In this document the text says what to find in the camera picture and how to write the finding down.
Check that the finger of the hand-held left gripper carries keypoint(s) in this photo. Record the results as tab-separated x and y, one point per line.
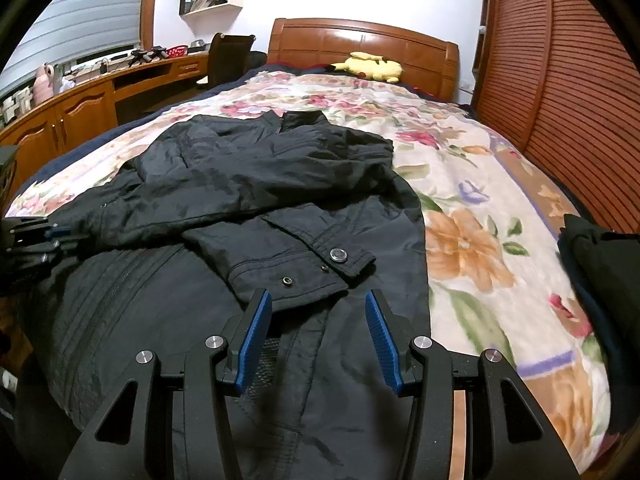
45	230
40	255

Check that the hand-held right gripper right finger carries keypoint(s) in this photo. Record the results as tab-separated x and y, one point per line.
382	340

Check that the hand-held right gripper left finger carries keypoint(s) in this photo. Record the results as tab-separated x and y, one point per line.
255	340

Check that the black jacket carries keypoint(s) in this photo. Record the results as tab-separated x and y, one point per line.
250	185

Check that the dark clothes pile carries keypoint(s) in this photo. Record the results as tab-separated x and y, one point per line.
610	285

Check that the small white boxes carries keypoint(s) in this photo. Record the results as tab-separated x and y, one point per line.
15	107

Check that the pink bottle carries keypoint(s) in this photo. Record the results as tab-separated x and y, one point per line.
43	85

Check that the wooden desk with cabinets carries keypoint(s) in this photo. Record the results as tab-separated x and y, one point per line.
85	110

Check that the grey window blind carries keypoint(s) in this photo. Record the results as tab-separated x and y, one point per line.
70	40

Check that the floral blanket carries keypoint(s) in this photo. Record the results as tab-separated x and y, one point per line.
475	185

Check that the black gadget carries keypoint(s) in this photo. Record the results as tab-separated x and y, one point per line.
147	55

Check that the red basket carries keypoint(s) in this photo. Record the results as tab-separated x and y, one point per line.
176	51

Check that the grey box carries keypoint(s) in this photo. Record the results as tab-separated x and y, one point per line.
199	46

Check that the dark brown chair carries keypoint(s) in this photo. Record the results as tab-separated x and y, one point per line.
230	60

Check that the yellow plush toy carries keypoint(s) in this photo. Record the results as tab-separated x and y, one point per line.
367	66

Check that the wooden bed headboard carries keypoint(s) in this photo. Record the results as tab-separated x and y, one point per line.
350	40

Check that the wooden louvered wardrobe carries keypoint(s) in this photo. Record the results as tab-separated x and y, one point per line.
565	85

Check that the wooden window frame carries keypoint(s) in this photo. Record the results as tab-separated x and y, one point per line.
150	5

